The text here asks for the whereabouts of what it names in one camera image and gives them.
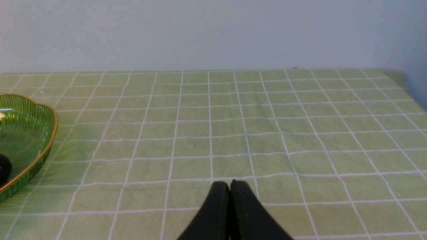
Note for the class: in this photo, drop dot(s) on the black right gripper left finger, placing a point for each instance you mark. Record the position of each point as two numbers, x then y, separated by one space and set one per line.
210 222

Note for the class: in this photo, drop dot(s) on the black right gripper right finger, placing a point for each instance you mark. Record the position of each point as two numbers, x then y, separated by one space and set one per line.
248 219

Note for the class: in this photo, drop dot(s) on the green checkered tablecloth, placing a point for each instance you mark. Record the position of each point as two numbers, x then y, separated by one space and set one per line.
332 154

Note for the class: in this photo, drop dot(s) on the green glass plate gold rim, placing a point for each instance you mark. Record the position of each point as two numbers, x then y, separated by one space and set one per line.
27 131

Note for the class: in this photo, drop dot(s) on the upper purple eggplant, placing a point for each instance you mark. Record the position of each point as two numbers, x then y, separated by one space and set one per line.
5 169

